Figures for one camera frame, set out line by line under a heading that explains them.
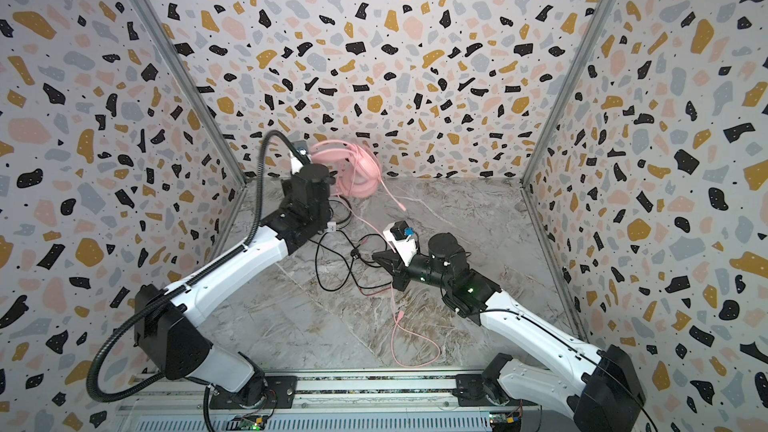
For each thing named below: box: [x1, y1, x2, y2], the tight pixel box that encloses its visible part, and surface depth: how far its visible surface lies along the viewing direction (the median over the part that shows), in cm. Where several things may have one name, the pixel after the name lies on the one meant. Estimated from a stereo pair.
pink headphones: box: [309, 140, 381, 199], surface depth 74 cm
